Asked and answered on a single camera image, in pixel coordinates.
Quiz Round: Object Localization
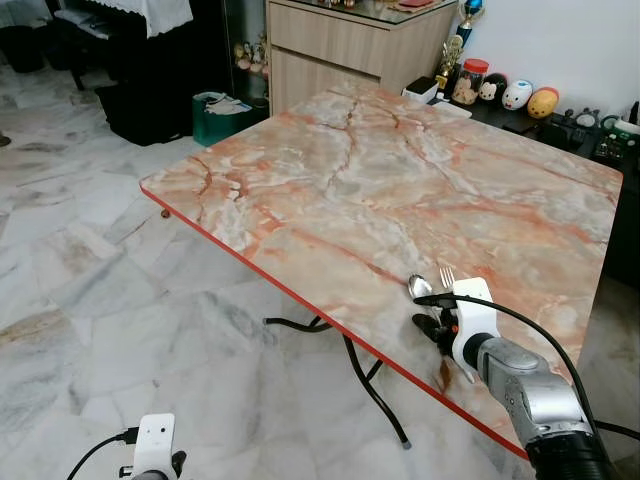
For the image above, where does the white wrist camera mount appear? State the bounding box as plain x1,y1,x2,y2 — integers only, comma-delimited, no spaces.
133,413,176,480
450,278,498,373

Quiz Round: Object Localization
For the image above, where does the red lid glass jar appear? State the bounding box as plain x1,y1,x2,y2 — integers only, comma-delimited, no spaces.
452,58,490,106

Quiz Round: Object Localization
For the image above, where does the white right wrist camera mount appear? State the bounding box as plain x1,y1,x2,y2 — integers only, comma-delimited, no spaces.
450,278,498,373

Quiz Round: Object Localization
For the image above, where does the yellow round plush toy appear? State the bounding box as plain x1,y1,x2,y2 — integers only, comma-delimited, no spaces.
527,87,561,119

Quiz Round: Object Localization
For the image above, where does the black metal table leg frame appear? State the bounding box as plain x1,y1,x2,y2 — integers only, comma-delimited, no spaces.
263,315,413,449

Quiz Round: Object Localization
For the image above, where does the small white box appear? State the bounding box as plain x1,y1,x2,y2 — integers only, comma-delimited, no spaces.
402,78,441,103

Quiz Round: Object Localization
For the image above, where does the black storage box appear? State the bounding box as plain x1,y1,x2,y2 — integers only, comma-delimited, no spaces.
95,80,206,148

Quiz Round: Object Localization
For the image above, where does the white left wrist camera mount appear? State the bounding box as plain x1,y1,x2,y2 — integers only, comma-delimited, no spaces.
133,413,176,480

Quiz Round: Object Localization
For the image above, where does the black round plush toy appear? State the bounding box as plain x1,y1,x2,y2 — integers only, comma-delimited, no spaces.
478,73,508,104

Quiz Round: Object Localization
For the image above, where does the light wooden cabinet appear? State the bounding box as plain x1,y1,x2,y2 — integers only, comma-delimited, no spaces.
265,0,461,116

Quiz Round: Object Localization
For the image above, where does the blue top gold trophy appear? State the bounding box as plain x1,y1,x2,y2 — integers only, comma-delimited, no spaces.
458,0,486,33

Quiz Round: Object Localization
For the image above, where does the silver metal spoon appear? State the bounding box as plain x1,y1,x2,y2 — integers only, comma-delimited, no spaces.
407,275,441,326

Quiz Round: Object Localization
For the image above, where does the white round plush toy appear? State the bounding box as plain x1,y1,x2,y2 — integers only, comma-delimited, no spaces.
501,80,534,111

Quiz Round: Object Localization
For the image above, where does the green bin with papers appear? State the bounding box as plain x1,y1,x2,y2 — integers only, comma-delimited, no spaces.
192,92,269,148

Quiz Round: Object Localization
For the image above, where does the green white small gadget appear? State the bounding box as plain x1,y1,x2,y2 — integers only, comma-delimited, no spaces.
598,115,640,163

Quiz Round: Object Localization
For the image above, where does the white lace cloth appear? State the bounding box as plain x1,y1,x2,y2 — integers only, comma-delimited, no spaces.
95,0,193,39

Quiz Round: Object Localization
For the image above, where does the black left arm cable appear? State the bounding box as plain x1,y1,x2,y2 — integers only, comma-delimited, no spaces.
68,428,139,480

